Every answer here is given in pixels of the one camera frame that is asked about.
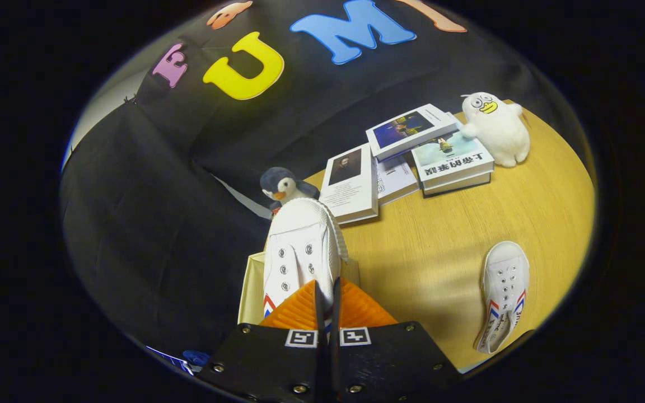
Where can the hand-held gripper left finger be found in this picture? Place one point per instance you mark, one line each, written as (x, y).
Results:
(318, 319)

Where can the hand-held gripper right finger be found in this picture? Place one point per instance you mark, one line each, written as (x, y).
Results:
(335, 319)

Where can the beige fabric storage box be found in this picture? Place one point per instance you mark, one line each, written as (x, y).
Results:
(251, 291)

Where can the white canvas shoe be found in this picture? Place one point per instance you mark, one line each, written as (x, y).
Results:
(300, 246)
(504, 280)

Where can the small blue object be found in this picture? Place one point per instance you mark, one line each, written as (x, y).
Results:
(196, 357)

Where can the white book with portrait cover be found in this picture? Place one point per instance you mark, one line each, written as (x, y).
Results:
(350, 190)

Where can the grey penguin plush toy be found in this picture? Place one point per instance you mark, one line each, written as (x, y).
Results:
(283, 187)

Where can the black backdrop cloth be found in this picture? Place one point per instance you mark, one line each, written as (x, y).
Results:
(149, 224)

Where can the thick book with teal cover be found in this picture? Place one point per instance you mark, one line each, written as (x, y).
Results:
(451, 159)

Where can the book with blue picture cover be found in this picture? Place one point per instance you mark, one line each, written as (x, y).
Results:
(406, 129)

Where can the white duck plush toy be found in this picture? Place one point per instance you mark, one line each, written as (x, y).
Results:
(499, 134)

